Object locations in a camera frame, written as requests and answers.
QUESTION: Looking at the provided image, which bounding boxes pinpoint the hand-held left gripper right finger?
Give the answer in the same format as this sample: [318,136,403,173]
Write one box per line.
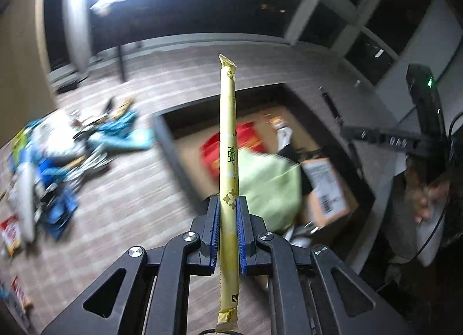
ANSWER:
[235,195,409,335]

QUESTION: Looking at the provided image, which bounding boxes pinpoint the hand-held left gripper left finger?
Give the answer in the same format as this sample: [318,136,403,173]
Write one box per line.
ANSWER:
[41,194,221,335]

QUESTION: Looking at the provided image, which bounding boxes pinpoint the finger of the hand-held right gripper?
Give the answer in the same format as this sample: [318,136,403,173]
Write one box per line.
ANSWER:
[342,125,424,156]

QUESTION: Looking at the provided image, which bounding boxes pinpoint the light green bag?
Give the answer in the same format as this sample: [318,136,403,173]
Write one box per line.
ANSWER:
[237,149,302,234]

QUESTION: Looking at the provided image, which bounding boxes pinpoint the yellow stick packet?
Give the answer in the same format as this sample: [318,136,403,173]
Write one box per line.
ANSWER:
[214,53,241,334]

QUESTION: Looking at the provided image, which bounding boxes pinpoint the black storage box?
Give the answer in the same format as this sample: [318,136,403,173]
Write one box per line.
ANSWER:
[152,83,375,274]

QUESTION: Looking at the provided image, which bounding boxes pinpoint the blue phone stand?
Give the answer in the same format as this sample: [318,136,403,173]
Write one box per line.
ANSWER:
[36,161,78,239]

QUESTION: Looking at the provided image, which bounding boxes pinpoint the person's right forearm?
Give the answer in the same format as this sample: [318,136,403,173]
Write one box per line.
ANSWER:
[383,161,449,267]

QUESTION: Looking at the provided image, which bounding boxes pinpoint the person's right hand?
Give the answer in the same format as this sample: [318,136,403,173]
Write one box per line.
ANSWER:
[405,166,453,225]

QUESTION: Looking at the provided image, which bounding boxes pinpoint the brown cardboard box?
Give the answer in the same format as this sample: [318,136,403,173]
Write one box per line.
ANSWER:
[297,158,359,230]

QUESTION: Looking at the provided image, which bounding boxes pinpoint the red snack packet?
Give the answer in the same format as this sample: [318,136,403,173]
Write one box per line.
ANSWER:
[201,121,266,180]

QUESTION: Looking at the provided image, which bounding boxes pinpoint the white sock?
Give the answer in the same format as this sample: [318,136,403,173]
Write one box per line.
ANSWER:
[275,118,293,151]

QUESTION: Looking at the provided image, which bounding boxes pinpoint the teal cloth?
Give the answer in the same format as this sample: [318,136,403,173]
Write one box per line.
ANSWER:
[87,109,153,151]

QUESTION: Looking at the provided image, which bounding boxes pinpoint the white plastic bag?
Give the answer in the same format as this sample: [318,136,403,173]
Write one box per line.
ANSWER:
[36,118,87,162]

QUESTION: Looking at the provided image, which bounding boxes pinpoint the grey white tube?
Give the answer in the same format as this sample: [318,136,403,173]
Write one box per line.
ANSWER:
[16,163,37,243]

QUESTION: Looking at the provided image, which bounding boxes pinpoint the small orange white snack packet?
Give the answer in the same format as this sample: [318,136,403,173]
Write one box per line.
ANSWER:
[10,276,33,312]

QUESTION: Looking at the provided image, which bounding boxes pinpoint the large orange white snack packet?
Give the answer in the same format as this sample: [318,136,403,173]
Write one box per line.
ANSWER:
[0,215,22,258]

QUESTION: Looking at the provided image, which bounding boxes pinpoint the lime green package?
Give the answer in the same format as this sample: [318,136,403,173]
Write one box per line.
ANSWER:
[12,129,31,162]

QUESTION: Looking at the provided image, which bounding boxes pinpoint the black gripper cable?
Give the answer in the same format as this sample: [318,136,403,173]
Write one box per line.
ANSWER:
[376,112,463,292]

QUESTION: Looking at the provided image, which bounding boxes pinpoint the window frame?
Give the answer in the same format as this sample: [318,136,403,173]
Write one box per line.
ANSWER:
[65,0,463,86]

